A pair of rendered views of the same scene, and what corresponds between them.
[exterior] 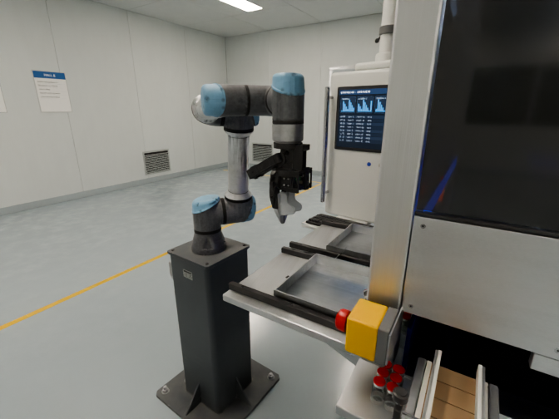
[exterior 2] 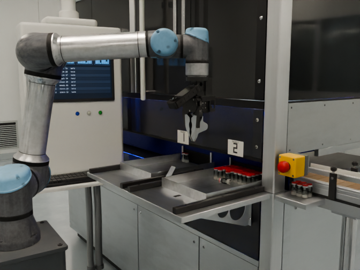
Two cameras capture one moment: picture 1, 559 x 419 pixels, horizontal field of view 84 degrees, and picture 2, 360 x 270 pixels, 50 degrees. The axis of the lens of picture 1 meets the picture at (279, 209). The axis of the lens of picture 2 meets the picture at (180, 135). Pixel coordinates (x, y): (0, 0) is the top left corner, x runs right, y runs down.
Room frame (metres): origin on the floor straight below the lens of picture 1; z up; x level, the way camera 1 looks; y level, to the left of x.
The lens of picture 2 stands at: (0.36, 1.19, 1.30)
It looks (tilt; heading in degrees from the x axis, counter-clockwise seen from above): 9 degrees down; 291
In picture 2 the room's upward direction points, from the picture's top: straight up
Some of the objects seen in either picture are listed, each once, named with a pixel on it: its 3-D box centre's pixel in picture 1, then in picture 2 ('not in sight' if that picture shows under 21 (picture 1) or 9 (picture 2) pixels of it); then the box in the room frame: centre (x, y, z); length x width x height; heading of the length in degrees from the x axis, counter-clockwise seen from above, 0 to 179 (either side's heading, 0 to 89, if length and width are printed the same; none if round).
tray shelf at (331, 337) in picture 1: (348, 268); (177, 182); (0.92, -0.23, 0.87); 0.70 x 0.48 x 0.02; 148
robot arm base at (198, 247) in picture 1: (208, 237); (13, 225); (1.25, 0.31, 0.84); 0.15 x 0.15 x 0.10
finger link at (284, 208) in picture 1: (285, 209); (200, 127); (0.75, -0.02, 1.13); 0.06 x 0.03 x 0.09; 58
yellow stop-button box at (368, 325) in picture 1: (370, 329); (292, 164); (0.46, -0.16, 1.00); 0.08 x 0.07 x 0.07; 58
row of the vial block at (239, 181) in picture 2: not in sight; (233, 176); (0.69, -0.27, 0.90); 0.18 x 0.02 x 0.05; 148
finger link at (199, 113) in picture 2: (276, 190); (196, 114); (0.76, 0.01, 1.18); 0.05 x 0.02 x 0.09; 148
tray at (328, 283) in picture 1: (351, 291); (217, 181); (0.74, -0.20, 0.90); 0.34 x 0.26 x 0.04; 58
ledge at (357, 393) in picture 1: (384, 400); (302, 198); (0.43, -0.19, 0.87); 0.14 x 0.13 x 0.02; 58
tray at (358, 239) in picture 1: (383, 247); (167, 165); (1.02, -0.38, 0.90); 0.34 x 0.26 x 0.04; 58
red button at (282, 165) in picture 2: (346, 321); (284, 166); (0.49, -0.13, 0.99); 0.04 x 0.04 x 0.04; 58
